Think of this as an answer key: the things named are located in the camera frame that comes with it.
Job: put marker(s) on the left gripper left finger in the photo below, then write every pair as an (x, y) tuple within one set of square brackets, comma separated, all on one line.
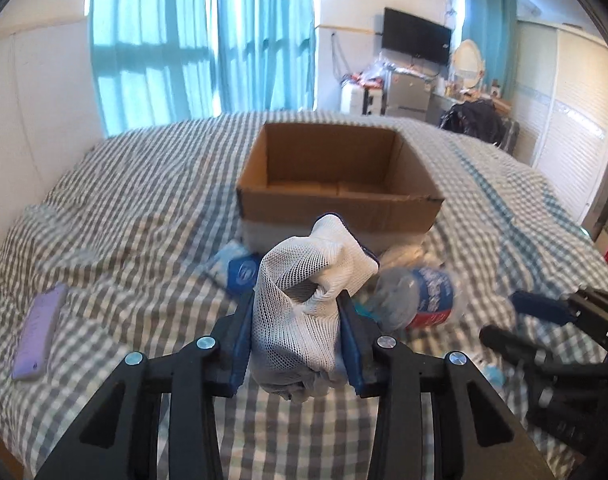
[(115, 434)]

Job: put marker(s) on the blue window curtain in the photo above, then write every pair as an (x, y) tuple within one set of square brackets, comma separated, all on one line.
[(155, 62)]

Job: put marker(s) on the clear bottle blue red label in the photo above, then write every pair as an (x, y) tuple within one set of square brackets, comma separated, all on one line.
[(405, 298)]

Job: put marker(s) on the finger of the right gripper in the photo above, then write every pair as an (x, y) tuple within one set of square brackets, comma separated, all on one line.
[(550, 310), (517, 350)]

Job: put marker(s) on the silver mini fridge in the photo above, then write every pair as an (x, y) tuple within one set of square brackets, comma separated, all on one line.
[(406, 95)]

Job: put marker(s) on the purple phone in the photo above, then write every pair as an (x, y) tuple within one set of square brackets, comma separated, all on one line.
[(35, 338)]

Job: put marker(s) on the white mesh cloth bundle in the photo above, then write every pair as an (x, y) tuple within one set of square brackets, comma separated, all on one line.
[(296, 342)]

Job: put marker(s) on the black wall television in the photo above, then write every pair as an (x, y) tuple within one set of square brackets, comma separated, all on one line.
[(408, 34)]

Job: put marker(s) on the brown cardboard box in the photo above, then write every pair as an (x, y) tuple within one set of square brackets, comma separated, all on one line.
[(371, 177)]

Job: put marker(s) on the blue white tissue pack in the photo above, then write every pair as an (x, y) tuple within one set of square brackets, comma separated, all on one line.
[(234, 268)]

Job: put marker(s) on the blue corner curtain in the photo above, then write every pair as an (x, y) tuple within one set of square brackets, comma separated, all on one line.
[(492, 25)]

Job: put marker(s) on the white oval mirror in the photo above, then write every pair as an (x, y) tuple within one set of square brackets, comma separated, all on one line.
[(468, 65)]

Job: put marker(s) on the white louvered wardrobe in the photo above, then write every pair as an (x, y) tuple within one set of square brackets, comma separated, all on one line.
[(560, 100)]

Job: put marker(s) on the grey white checked bedsheet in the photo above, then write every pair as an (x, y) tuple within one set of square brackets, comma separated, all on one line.
[(129, 230)]

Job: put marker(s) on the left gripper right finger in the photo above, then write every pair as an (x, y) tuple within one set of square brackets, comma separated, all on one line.
[(475, 435)]

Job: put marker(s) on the white storage cabinet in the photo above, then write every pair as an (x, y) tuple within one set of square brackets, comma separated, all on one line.
[(359, 100)]

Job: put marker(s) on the black jacket on chair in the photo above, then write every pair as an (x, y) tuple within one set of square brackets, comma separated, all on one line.
[(477, 119)]

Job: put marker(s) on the wooden dressing table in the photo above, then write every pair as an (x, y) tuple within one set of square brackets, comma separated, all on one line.
[(446, 94)]

